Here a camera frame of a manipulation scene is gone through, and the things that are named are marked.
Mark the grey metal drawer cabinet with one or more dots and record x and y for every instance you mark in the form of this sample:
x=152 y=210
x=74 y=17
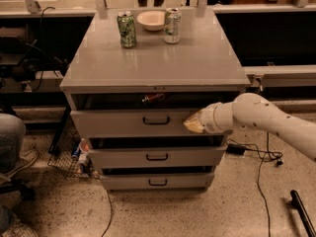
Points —
x=198 y=70

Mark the blue can in basket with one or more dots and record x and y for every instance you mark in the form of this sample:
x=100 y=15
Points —
x=75 y=153

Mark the black wire basket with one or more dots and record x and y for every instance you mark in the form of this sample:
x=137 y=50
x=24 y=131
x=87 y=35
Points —
x=61 y=159

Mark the grey middle drawer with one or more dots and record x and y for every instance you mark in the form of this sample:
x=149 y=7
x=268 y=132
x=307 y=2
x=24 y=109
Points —
x=156 y=157

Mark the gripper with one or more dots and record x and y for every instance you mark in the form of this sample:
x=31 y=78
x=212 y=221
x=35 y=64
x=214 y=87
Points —
x=207 y=119

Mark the black pole on floor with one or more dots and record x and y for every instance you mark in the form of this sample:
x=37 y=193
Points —
x=299 y=206

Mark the person leg in jeans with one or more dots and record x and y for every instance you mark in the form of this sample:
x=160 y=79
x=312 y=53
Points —
x=12 y=132

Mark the white green soda can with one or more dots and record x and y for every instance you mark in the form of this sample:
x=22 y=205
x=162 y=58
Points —
x=172 y=24

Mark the grey bottom drawer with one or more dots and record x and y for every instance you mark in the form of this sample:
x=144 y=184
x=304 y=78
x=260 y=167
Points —
x=155 y=182

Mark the black power adapter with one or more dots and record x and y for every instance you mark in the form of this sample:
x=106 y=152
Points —
x=235 y=149

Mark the grey drawer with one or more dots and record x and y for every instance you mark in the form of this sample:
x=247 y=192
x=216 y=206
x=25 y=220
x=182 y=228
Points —
x=132 y=123
x=156 y=157
x=155 y=182

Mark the white bowl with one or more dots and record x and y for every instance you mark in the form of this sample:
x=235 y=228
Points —
x=151 y=20

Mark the grey top drawer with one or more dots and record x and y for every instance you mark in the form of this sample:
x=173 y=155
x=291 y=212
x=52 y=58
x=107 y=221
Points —
x=132 y=123

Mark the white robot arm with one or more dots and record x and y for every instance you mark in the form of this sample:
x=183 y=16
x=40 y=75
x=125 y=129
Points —
x=252 y=111

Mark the red cola can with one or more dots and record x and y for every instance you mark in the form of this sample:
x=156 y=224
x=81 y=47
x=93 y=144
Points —
x=153 y=98

